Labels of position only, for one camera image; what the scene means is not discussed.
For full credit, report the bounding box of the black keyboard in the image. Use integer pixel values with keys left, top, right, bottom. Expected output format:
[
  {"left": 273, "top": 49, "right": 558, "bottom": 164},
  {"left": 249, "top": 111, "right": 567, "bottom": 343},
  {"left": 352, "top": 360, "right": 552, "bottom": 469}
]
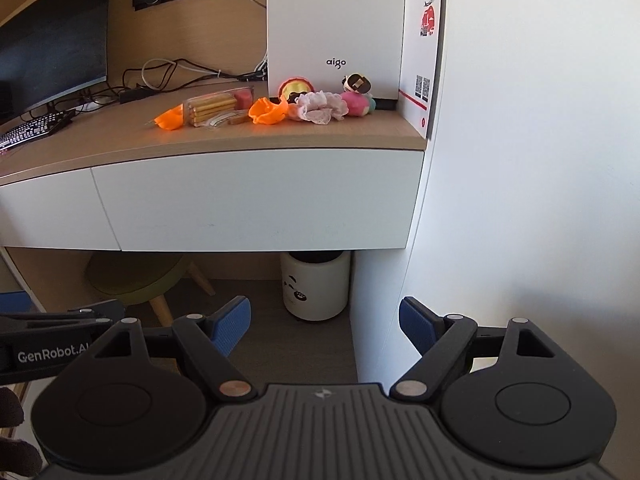
[{"left": 0, "top": 110, "right": 75, "bottom": 153}]

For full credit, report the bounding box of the white coiled cable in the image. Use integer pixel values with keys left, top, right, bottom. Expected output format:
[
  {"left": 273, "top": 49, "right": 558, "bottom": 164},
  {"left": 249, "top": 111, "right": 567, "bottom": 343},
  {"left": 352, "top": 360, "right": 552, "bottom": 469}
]
[{"left": 141, "top": 57, "right": 221, "bottom": 92}]

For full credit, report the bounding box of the clear box of biscuit sticks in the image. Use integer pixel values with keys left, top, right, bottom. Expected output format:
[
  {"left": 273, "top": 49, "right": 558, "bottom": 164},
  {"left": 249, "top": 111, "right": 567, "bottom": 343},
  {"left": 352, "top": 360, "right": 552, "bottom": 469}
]
[{"left": 184, "top": 91, "right": 240, "bottom": 128}]

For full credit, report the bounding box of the white sign board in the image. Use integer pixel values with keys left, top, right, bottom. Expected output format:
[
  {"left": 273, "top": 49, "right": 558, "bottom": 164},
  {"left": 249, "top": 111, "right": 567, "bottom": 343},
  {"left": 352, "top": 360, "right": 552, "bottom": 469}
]
[{"left": 398, "top": 0, "right": 447, "bottom": 141}]

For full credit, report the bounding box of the white pink lace cloth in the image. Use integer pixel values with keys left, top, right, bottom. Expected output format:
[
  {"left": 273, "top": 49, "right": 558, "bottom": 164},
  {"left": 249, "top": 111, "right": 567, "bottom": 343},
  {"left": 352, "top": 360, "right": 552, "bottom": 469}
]
[{"left": 292, "top": 90, "right": 349, "bottom": 125}]

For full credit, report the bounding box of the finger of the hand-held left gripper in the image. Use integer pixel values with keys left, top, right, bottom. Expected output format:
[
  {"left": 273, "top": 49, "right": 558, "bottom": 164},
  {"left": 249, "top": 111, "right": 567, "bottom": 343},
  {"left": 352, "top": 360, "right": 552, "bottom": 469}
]
[{"left": 0, "top": 299, "right": 126, "bottom": 330}]

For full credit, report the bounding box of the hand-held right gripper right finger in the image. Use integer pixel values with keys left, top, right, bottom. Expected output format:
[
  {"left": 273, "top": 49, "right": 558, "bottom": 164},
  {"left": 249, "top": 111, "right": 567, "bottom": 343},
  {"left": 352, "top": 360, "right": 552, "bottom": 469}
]
[{"left": 390, "top": 296, "right": 556, "bottom": 403}]

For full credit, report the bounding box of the black cable bundle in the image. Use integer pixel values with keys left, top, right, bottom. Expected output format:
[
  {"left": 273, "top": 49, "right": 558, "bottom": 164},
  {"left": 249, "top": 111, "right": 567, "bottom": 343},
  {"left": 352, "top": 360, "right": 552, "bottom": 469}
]
[{"left": 75, "top": 57, "right": 268, "bottom": 111}]

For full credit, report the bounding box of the black computer monitor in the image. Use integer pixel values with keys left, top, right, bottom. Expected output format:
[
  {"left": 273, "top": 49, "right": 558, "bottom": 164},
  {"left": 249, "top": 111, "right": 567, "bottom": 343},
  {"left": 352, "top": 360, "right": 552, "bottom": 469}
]
[{"left": 0, "top": 0, "right": 110, "bottom": 123}]

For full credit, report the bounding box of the small black and white charm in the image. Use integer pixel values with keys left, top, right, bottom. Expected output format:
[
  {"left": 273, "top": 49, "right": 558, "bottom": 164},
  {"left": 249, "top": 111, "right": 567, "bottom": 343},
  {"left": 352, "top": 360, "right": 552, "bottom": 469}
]
[{"left": 341, "top": 75, "right": 373, "bottom": 95}]

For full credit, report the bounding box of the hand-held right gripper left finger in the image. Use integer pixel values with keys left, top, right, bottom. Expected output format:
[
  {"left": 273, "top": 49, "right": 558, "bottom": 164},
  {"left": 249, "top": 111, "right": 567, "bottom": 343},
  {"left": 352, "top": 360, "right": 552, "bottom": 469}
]
[{"left": 90, "top": 296, "right": 253, "bottom": 403}]

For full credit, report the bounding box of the narrow white desk drawer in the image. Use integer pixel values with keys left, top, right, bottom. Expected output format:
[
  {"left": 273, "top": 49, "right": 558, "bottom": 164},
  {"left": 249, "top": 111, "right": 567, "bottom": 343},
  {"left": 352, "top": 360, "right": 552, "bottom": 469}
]
[{"left": 0, "top": 167, "right": 122, "bottom": 250}]

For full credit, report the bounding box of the green stool with wooden legs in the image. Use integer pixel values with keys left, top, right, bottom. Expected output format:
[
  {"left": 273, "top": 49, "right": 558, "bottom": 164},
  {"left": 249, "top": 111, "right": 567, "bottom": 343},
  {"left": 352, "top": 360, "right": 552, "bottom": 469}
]
[{"left": 86, "top": 251, "right": 217, "bottom": 322}]

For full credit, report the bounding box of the white computer case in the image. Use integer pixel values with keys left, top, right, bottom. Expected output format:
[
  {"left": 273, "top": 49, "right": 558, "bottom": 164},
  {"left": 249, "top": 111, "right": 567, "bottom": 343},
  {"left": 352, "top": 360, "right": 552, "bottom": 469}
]
[{"left": 266, "top": 0, "right": 407, "bottom": 101}]

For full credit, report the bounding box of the pink and yellow cupcake toy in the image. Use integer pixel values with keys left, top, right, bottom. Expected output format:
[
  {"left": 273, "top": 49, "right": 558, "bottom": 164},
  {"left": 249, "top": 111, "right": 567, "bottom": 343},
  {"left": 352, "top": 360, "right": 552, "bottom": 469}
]
[{"left": 277, "top": 77, "right": 316, "bottom": 106}]

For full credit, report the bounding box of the pink squishy bird toy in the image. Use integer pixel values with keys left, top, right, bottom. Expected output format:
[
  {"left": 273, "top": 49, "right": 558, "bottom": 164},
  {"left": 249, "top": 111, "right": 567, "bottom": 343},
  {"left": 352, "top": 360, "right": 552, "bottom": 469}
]
[{"left": 341, "top": 91, "right": 378, "bottom": 117}]

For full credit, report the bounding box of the orange plastic toy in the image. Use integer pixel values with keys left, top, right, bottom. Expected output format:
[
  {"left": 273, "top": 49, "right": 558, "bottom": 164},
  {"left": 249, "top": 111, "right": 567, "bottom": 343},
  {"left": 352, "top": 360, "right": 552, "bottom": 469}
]
[
  {"left": 248, "top": 97, "right": 291, "bottom": 126},
  {"left": 154, "top": 104, "right": 186, "bottom": 132}
]

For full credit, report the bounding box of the wide white desk drawer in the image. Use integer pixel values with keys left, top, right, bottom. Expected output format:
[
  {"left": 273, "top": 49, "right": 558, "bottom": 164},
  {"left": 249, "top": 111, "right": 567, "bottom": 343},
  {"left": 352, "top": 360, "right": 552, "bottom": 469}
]
[{"left": 91, "top": 149, "right": 426, "bottom": 252}]

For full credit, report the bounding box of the person's left hand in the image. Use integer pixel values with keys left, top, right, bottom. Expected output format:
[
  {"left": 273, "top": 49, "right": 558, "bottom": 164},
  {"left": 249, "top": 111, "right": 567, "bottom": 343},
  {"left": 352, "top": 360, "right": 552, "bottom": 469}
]
[{"left": 0, "top": 387, "right": 42, "bottom": 480}]

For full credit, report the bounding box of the white trash bin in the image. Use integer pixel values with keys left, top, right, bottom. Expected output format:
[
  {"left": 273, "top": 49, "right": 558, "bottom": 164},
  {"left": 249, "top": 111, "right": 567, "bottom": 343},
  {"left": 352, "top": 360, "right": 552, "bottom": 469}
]
[{"left": 280, "top": 250, "right": 352, "bottom": 322}]

